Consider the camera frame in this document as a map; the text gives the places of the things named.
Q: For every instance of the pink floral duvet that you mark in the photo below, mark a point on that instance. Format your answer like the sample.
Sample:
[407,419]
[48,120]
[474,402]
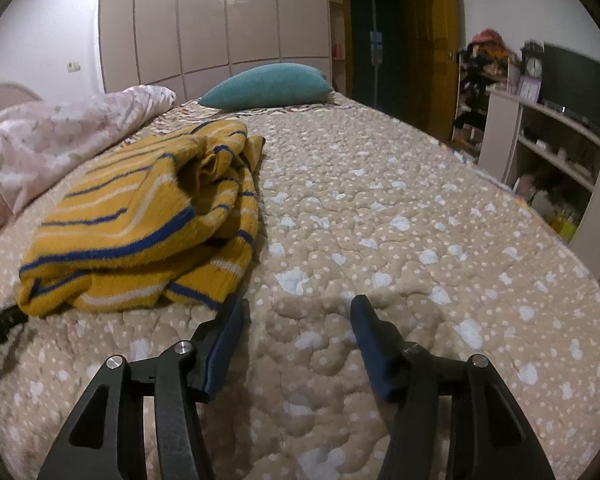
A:
[45,140]

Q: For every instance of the pile of clothes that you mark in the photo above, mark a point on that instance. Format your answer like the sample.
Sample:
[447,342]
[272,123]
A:
[490,50]

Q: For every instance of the white shelf unit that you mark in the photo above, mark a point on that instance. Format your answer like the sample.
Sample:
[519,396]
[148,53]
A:
[500,130]

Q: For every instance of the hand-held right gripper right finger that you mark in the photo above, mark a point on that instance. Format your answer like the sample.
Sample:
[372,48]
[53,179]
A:
[371,345]

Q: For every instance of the beige wardrobe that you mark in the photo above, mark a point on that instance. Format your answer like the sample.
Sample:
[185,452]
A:
[205,20]

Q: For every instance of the dark table clock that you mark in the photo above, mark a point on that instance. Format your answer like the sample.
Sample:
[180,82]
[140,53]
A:
[533,64]

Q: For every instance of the black television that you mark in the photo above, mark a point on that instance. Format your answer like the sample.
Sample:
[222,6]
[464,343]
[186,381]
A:
[580,85]

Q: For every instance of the yellow wooden door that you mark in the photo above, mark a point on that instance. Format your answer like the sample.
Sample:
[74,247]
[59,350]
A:
[432,60]

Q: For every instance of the zigzag patterned bedspread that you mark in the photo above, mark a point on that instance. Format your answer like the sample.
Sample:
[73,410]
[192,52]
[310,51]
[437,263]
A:
[300,108]

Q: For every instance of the beige spotted quilt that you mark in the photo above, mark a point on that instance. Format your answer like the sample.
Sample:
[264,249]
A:
[390,240]

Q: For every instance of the yellow striped sweater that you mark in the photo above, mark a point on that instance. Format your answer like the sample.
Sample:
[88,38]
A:
[130,215]

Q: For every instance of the teal pillow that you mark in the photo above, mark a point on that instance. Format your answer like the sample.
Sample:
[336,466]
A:
[265,87]

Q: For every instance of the purple photo frame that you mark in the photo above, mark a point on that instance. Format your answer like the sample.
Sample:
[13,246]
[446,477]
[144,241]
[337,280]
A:
[529,89]

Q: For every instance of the wall switch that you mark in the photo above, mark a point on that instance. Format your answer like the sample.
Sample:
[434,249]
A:
[73,66]

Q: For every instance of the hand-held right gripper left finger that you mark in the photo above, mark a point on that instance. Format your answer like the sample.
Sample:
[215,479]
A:
[224,345]

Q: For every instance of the rounded pink headboard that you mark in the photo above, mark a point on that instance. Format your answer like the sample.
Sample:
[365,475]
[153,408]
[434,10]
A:
[10,92]

